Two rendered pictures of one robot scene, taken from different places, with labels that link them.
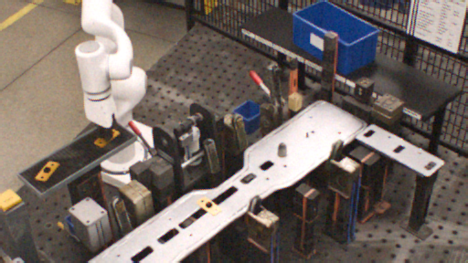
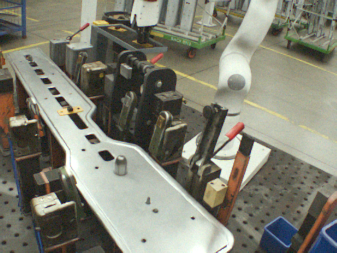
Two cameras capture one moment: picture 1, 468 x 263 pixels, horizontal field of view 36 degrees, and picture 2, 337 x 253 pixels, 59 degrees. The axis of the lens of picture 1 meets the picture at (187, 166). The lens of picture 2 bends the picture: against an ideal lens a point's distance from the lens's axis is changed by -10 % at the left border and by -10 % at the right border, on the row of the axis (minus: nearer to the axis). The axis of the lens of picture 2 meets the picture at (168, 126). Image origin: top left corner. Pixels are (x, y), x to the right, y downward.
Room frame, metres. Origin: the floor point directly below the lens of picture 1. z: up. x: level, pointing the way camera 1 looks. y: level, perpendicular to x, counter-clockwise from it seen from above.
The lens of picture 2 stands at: (1.85, -0.96, 1.52)
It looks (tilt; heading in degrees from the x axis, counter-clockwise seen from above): 30 degrees down; 88
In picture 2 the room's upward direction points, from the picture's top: 9 degrees clockwise
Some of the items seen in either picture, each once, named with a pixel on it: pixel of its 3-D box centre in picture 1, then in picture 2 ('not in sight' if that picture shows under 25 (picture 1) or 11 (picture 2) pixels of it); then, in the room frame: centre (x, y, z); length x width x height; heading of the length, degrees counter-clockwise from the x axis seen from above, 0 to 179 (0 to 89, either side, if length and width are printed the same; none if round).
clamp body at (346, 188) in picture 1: (341, 200); (59, 250); (1.65, -0.50, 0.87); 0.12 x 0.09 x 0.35; 39
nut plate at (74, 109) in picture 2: (208, 205); (70, 109); (1.56, -0.05, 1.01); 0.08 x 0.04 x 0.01; 38
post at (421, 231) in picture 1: (421, 199); not in sight; (1.65, -0.78, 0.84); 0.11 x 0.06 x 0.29; 39
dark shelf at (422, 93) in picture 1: (341, 57); not in sight; (2.28, -0.63, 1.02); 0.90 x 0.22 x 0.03; 39
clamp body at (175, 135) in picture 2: (232, 161); (165, 174); (1.89, -0.16, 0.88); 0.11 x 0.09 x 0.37; 39
